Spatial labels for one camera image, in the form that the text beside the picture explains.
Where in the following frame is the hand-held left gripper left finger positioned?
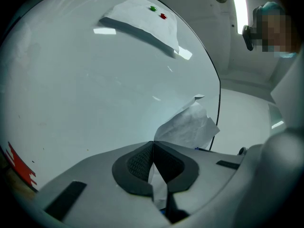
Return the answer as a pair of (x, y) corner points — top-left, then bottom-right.
(35, 141), (172, 228)

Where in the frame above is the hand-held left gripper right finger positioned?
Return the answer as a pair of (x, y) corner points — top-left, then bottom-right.
(153, 141), (246, 223)

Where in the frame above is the white sheet of paper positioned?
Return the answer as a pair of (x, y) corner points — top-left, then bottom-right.
(147, 94), (221, 210)
(98, 0), (181, 55)

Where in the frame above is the white whiteboard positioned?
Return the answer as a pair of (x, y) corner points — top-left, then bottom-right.
(0, 0), (222, 192)

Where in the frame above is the person's left forearm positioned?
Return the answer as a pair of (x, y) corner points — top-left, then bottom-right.
(233, 126), (304, 228)

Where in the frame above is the red sticker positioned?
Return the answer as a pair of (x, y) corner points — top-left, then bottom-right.
(5, 141), (38, 188)

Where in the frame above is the person's white coat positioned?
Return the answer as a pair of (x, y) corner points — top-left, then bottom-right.
(270, 55), (304, 133)

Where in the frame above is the person's head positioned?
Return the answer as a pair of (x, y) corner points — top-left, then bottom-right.
(251, 1), (304, 58)

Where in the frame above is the long ceiling light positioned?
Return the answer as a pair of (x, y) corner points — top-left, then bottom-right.
(228, 0), (249, 36)

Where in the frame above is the black head-worn camera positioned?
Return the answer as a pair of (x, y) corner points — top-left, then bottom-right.
(241, 25), (257, 52)

